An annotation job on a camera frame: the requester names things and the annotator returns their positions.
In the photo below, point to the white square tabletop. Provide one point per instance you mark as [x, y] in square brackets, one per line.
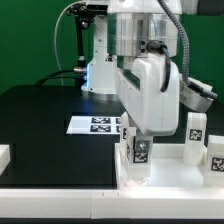
[167, 169]

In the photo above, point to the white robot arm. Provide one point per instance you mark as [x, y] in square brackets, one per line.
[133, 29]

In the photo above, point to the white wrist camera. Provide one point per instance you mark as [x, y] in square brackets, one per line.
[197, 101]

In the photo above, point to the white obstacle fence rail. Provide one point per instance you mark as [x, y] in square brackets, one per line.
[122, 203]

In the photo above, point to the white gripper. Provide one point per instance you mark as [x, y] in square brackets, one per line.
[154, 112]

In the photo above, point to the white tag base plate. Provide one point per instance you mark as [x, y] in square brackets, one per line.
[103, 125]

